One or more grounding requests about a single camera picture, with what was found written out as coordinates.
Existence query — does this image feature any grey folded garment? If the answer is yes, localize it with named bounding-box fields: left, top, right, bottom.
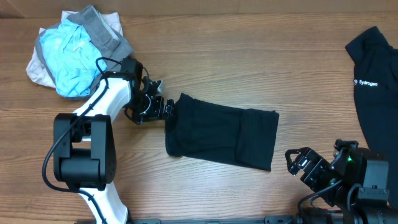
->
left=26, top=5, right=134, bottom=99

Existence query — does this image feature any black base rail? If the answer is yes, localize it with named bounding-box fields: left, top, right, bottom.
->
left=74, top=215, right=351, bottom=224

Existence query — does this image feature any black shirt with white logo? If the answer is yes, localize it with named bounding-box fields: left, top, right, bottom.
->
left=346, top=26, right=397, bottom=208

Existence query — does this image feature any black t-shirt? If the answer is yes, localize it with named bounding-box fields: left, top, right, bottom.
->
left=165, top=93, right=279, bottom=171

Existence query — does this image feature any light blue folded shirt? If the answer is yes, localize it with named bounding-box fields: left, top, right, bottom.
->
left=39, top=19, right=108, bottom=98

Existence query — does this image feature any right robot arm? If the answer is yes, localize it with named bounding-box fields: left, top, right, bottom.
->
left=285, top=144, right=397, bottom=224

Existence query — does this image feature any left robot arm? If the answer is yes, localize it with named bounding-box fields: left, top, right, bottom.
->
left=50, top=72, right=174, bottom=223

